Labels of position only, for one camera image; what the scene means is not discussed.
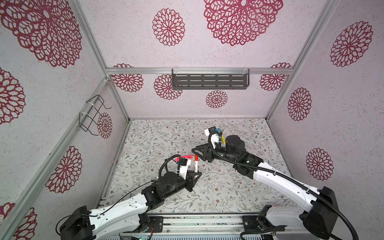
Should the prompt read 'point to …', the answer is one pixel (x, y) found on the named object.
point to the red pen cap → (196, 157)
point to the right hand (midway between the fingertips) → (194, 147)
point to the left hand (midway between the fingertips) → (199, 175)
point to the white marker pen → (196, 166)
